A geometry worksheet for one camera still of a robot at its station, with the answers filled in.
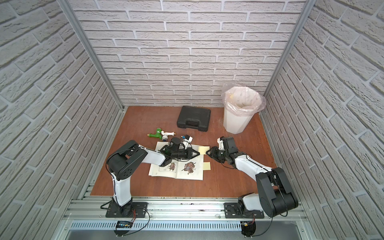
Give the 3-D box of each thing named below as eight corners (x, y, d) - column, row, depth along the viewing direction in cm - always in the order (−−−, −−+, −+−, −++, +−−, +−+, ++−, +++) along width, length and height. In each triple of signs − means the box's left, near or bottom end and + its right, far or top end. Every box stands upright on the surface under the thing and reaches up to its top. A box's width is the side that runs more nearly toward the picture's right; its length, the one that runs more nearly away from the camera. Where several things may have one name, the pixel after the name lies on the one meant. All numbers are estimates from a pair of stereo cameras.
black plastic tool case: (176, 127, 108) (176, 123, 105) (183, 108, 121) (182, 104, 117) (207, 132, 106) (208, 127, 102) (210, 112, 118) (211, 108, 114)
